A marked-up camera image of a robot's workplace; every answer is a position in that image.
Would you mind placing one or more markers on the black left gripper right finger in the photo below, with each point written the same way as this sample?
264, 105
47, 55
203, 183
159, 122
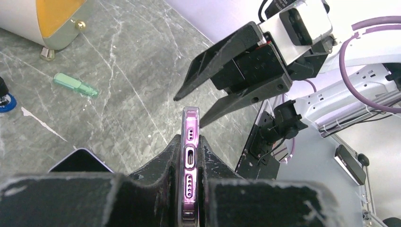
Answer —
229, 200

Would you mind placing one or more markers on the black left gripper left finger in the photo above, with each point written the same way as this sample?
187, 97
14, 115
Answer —
145, 198

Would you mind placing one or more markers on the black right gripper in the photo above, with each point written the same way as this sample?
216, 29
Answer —
246, 78

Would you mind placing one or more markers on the phone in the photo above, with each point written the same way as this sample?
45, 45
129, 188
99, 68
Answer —
81, 160
187, 213

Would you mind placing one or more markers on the phone in lilac case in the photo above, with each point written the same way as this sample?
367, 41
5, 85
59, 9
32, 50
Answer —
81, 160

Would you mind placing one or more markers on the small green plastic tool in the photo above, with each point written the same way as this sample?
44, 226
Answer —
75, 85

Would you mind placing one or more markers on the blue black stapler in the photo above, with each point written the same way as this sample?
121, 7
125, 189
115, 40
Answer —
7, 100

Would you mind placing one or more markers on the round beige drawer cabinet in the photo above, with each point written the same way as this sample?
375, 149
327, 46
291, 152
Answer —
53, 24

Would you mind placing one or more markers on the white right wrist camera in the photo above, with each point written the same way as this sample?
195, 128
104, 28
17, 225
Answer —
296, 25

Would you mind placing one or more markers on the aluminium frame rail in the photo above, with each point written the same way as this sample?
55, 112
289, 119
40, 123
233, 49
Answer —
355, 164

